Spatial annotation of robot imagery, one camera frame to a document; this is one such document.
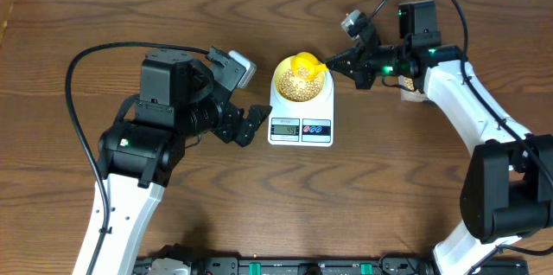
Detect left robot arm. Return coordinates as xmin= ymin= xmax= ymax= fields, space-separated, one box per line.
xmin=66 ymin=43 xmax=271 ymax=274

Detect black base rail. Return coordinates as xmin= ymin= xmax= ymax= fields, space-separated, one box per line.
xmin=131 ymin=244 xmax=529 ymax=275

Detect soybeans in bowl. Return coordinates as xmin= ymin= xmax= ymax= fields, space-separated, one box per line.
xmin=277 ymin=68 xmax=325 ymax=102

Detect soybeans in container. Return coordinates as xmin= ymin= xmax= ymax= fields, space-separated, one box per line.
xmin=404 ymin=77 xmax=416 ymax=92

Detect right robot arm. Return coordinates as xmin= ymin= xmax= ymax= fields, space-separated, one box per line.
xmin=326 ymin=1 xmax=552 ymax=274

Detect clear plastic container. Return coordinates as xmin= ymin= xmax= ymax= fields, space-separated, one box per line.
xmin=398 ymin=76 xmax=428 ymax=103

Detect yellow measuring scoop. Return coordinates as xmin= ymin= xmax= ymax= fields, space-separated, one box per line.
xmin=291 ymin=52 xmax=328 ymax=81

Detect white digital kitchen scale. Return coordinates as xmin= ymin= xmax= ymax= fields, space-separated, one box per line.
xmin=267 ymin=72 xmax=334 ymax=147

